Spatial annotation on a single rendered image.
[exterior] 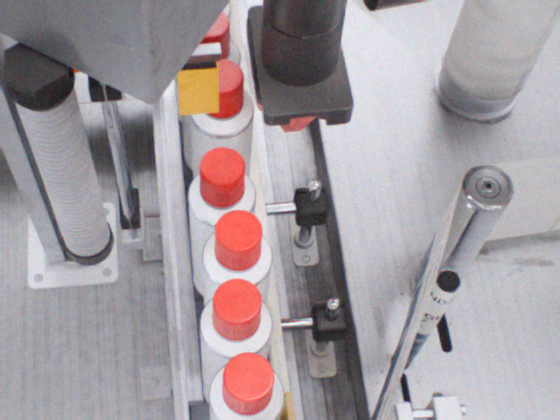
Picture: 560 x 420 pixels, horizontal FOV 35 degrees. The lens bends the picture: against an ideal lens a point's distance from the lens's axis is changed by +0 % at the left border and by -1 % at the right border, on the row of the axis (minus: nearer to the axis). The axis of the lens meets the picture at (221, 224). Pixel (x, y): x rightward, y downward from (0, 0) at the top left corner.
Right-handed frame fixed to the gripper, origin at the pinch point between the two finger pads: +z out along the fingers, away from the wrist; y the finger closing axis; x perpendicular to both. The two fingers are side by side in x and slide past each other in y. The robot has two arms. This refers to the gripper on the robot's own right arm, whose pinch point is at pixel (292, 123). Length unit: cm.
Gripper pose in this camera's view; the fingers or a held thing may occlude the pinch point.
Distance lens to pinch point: 74.3
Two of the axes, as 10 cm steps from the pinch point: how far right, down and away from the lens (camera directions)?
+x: -9.9, 1.1, -0.3
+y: -1.1, -8.9, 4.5
